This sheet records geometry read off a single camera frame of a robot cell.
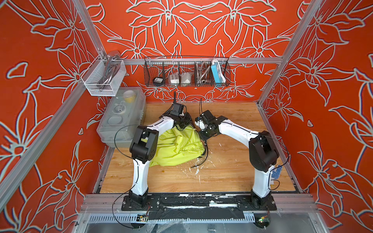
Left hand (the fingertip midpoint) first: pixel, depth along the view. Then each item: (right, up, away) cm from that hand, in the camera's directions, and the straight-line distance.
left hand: (194, 118), depth 97 cm
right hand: (+3, -11, -6) cm, 13 cm away
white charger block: (-13, +26, -5) cm, 30 cm away
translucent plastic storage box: (-47, +6, -2) cm, 47 cm away
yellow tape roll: (-46, +16, +2) cm, 48 cm away
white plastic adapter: (-6, +27, -3) cm, 28 cm away
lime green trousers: (-11, -15, -16) cm, 24 cm away
